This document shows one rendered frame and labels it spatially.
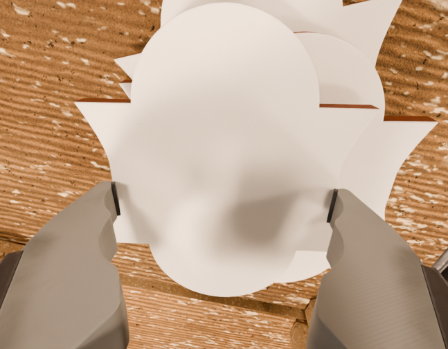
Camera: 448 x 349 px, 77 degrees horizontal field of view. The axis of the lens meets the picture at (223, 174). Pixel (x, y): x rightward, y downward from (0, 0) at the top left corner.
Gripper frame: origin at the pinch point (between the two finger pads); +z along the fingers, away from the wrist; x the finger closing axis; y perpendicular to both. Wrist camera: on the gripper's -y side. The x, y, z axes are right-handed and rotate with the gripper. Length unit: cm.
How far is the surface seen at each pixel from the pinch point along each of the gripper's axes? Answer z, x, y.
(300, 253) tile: 1.3, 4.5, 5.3
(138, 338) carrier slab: 4.7, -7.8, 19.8
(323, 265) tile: 1.3, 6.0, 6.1
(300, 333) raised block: 3.1, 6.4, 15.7
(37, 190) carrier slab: 4.4, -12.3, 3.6
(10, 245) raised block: 4.1, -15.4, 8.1
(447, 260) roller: 5.5, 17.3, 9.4
